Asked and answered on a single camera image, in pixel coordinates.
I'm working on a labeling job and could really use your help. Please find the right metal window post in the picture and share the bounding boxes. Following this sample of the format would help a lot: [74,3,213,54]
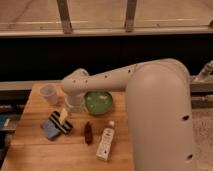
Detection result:
[124,0,137,32]

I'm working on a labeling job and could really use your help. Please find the green bowl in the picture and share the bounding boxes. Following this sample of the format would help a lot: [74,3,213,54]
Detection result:
[84,91,113,116]

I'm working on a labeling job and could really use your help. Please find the white tube bottle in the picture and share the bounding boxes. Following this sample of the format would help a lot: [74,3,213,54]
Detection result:
[96,121,115,161]

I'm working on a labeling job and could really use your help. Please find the dark red small object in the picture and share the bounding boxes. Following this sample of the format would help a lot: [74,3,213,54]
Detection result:
[84,122,93,144]

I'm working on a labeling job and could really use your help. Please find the left metal window post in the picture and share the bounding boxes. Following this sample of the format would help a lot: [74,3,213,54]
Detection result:
[57,0,72,34]

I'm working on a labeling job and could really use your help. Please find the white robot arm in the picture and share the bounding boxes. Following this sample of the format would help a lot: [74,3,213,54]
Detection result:
[61,58,198,171]

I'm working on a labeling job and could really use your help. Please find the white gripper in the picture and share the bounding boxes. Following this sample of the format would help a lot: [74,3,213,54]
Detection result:
[59,94,84,124]

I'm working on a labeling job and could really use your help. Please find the blue sponge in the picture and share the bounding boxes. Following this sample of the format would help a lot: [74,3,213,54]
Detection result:
[41,120,60,141]

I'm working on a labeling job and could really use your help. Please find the metal window post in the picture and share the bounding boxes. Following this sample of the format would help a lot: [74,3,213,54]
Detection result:
[124,0,137,32]
[57,0,72,34]

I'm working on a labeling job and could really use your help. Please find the clear plastic cup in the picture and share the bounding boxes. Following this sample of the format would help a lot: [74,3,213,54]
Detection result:
[39,83,58,105]

